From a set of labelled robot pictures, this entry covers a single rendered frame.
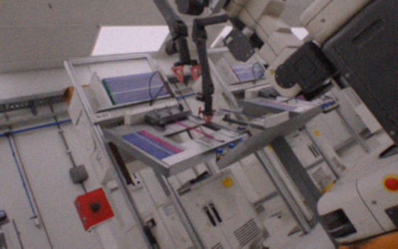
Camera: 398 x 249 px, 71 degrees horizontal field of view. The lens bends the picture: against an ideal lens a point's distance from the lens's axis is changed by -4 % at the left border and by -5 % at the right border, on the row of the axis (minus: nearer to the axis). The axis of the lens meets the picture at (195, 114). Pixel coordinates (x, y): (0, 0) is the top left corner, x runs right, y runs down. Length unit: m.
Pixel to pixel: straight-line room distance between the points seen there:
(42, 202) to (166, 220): 1.85
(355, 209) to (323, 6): 0.62
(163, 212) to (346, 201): 1.10
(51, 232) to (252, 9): 2.78
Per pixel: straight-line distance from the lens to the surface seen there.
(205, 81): 1.97
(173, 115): 2.17
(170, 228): 1.79
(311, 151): 3.02
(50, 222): 3.33
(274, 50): 1.24
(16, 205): 3.37
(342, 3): 0.98
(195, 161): 1.66
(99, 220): 1.47
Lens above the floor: 0.44
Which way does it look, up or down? 17 degrees up
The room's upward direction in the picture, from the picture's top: 31 degrees counter-clockwise
